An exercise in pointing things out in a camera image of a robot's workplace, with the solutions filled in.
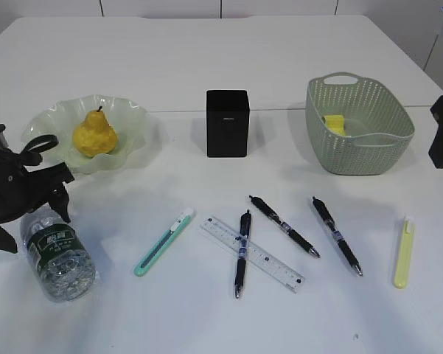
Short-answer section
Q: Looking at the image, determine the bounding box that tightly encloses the clear water bottle green label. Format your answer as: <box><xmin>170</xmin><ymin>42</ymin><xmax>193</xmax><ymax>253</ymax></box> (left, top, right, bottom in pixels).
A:
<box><xmin>20</xmin><ymin>206</ymin><xmax>97</xmax><ymax>302</ymax></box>

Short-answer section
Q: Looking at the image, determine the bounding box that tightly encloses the black square pen holder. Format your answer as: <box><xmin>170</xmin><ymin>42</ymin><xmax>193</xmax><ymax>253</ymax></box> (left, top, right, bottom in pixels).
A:
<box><xmin>206</xmin><ymin>90</ymin><xmax>250</xmax><ymax>158</ymax></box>

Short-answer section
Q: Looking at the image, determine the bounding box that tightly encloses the teal utility knife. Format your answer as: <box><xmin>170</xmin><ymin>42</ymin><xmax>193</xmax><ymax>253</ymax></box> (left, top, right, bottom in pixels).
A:
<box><xmin>133</xmin><ymin>208</ymin><xmax>195</xmax><ymax>277</ymax></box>

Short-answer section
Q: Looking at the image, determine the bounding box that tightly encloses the black pen on ruler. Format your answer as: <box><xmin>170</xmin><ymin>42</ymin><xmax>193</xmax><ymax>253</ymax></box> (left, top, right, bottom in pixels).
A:
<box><xmin>234</xmin><ymin>210</ymin><xmax>251</xmax><ymax>299</ymax></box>

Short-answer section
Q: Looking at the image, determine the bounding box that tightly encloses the green woven plastic basket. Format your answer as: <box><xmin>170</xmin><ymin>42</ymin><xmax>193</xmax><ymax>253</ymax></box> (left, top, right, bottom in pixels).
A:
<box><xmin>305</xmin><ymin>72</ymin><xmax>415</xmax><ymax>176</ymax></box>

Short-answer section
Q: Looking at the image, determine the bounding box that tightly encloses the black pen middle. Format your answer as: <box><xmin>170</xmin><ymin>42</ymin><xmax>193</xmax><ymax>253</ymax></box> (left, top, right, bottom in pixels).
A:
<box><xmin>249</xmin><ymin>195</ymin><xmax>321</xmax><ymax>258</ymax></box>

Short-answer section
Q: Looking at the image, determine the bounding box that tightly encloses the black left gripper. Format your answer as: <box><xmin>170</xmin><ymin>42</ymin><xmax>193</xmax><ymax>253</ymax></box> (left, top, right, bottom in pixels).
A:
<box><xmin>0</xmin><ymin>124</ymin><xmax>74</xmax><ymax>254</ymax></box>

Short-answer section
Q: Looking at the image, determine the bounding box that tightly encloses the clear plastic ruler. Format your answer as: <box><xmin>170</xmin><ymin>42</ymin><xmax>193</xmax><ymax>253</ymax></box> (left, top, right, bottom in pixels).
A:
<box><xmin>200</xmin><ymin>216</ymin><xmax>304</xmax><ymax>293</ymax></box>

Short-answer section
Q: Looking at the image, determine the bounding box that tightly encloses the yellow utility knife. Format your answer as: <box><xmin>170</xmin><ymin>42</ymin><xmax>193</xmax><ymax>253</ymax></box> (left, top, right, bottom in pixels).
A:
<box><xmin>393</xmin><ymin>217</ymin><xmax>416</xmax><ymax>289</ymax></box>

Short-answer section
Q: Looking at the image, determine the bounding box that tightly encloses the yellow pear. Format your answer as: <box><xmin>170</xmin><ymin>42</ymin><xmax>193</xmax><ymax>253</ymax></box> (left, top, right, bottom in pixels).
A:
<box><xmin>72</xmin><ymin>106</ymin><xmax>118</xmax><ymax>158</ymax></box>

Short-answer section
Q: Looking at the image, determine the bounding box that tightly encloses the translucent green wavy plate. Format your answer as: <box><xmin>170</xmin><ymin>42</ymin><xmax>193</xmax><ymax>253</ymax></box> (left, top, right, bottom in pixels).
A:
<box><xmin>21</xmin><ymin>94</ymin><xmax>152</xmax><ymax>176</ymax></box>

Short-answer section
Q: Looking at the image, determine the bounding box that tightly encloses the black pen right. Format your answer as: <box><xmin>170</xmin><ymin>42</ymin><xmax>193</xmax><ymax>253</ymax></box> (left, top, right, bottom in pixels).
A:
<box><xmin>312</xmin><ymin>196</ymin><xmax>363</xmax><ymax>277</ymax></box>

